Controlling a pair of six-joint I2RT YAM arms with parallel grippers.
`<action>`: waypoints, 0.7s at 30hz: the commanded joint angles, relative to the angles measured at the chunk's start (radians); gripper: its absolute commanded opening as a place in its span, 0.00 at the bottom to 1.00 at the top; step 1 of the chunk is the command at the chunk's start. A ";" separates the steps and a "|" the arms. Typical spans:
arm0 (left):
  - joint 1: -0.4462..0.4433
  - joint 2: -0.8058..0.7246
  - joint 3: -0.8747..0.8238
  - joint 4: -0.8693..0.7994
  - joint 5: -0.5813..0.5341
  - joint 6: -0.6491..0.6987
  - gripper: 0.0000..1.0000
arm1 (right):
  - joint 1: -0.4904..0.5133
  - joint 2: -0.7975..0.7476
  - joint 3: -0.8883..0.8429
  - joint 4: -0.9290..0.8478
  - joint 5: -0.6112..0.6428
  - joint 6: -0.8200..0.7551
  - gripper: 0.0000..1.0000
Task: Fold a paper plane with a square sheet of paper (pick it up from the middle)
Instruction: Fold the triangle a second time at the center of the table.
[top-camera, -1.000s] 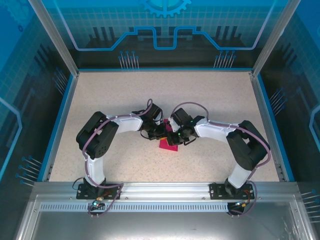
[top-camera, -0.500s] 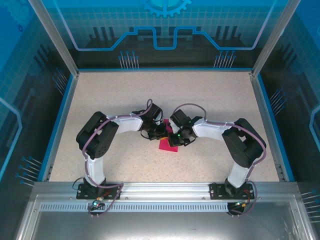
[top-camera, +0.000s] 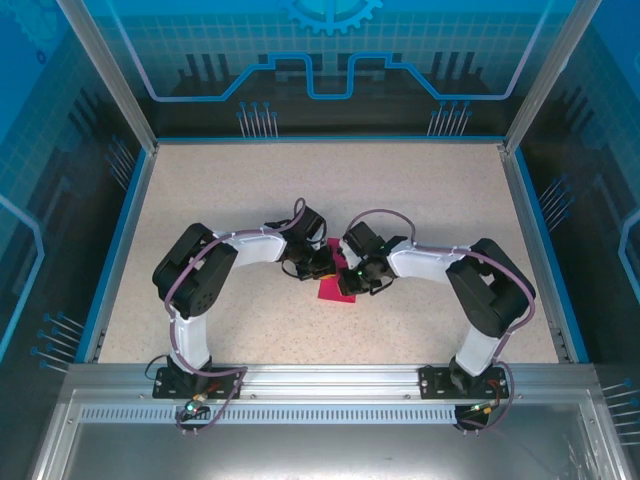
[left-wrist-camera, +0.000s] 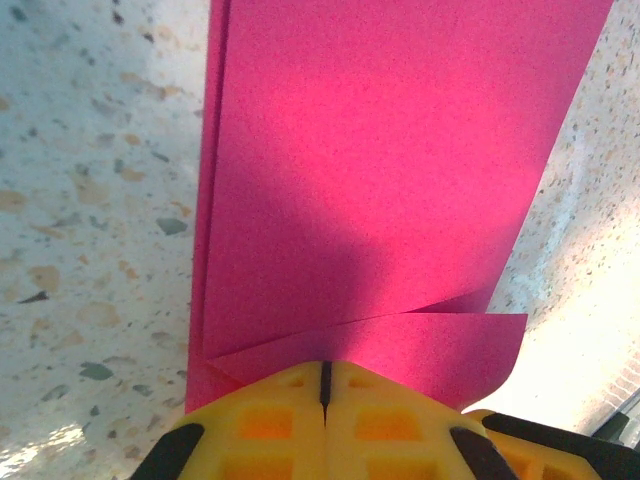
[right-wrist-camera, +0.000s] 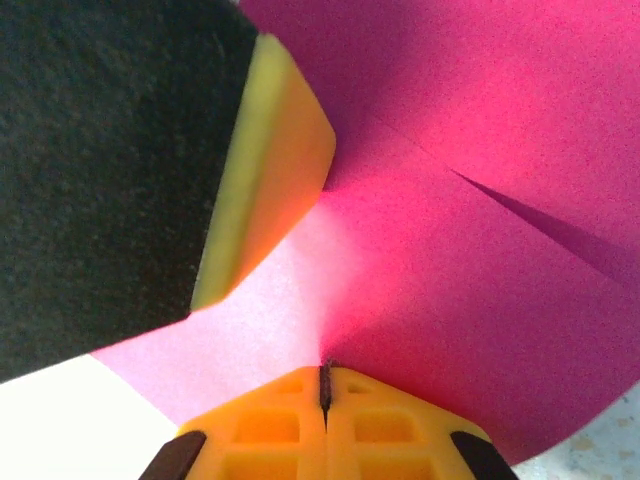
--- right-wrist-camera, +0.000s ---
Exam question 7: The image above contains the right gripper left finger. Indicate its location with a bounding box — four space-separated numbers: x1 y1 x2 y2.
144 365 329 480

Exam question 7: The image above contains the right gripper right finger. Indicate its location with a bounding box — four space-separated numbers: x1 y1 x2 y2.
324 367 521 480

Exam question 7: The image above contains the pink paper sheet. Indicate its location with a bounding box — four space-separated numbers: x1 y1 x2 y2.
89 0 640 469

